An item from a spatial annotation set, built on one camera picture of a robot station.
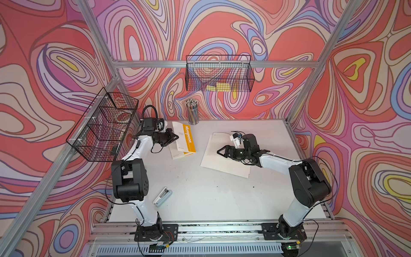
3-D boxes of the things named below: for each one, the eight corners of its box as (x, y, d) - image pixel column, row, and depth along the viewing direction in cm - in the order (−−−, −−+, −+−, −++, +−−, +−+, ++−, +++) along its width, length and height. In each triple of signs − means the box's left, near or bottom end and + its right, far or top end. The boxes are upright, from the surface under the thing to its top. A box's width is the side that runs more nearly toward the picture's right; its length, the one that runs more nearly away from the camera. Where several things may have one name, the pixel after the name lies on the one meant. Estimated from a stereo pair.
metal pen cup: (188, 126, 121) (185, 105, 106) (189, 119, 126) (186, 98, 110) (198, 126, 121) (197, 105, 106) (198, 119, 126) (197, 98, 110)
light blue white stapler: (153, 203, 84) (151, 202, 82) (165, 187, 89) (164, 186, 87) (160, 209, 82) (159, 207, 80) (172, 192, 87) (172, 191, 86)
